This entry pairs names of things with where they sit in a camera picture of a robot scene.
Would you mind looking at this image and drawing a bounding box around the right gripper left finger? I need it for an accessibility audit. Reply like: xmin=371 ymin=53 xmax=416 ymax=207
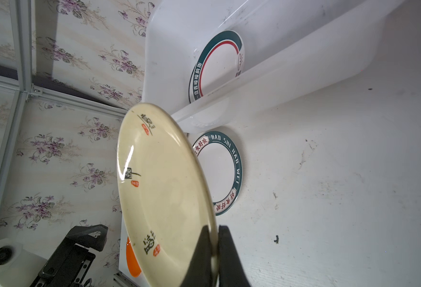
xmin=180 ymin=226 xmax=213 ymax=287

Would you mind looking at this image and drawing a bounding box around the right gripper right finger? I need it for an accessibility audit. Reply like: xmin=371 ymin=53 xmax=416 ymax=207
xmin=218 ymin=226 xmax=250 ymax=287

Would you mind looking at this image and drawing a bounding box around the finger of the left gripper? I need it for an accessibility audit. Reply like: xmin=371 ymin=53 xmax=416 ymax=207
xmin=31 ymin=224 xmax=108 ymax=287

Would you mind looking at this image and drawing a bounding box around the yellow cream plate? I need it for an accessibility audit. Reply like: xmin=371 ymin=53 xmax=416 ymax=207
xmin=117 ymin=103 xmax=218 ymax=287

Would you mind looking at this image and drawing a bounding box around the white plastic bin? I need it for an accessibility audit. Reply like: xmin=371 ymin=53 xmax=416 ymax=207
xmin=143 ymin=1 xmax=401 ymax=133

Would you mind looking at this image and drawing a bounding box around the orange plate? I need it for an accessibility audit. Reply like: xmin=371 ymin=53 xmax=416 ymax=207
xmin=125 ymin=237 xmax=142 ymax=277

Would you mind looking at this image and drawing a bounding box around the white plate green lettered rim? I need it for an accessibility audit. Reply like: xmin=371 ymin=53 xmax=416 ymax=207
xmin=192 ymin=131 xmax=243 ymax=216

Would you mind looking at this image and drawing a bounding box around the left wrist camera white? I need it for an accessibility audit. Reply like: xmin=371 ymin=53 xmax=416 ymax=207
xmin=0 ymin=239 xmax=47 ymax=287

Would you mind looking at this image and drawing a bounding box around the aluminium frame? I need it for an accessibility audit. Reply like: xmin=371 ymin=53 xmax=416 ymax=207
xmin=0 ymin=1 xmax=127 ymax=209

